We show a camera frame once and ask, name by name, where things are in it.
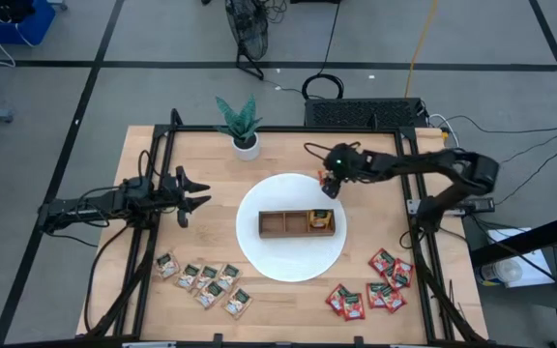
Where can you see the black power strip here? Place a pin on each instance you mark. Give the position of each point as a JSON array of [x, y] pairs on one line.
[[477, 205]]

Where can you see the black table clamp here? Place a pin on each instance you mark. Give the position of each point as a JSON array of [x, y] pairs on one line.
[[358, 340], [218, 339]]

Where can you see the black perforated computer case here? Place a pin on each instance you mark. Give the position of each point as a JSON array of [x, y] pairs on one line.
[[365, 113]]

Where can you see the snake plant in white pot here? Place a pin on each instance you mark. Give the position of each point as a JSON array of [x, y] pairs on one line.
[[245, 151]]

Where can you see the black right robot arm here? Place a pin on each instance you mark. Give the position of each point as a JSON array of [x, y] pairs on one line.
[[428, 162]]

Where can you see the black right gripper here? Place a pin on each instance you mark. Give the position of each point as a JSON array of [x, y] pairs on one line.
[[348, 164]]

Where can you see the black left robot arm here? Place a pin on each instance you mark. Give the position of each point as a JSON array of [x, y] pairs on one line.
[[95, 203]]

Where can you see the clear plastic container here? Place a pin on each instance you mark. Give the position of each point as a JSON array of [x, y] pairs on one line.
[[501, 271]]

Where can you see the white round woven placemat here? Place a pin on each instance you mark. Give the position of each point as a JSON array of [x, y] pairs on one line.
[[288, 261]]

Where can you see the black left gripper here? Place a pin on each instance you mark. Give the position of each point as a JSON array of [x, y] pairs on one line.
[[169, 193]]

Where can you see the black floor fan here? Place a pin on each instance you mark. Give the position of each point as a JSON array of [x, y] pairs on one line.
[[249, 29]]

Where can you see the blue plastic bin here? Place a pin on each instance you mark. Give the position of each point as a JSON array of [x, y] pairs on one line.
[[27, 26]]

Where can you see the grey metal bracket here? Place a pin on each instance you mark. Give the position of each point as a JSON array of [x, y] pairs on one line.
[[415, 207]]

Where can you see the wooden three-compartment tea box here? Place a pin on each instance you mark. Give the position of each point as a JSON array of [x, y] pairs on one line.
[[283, 235]]

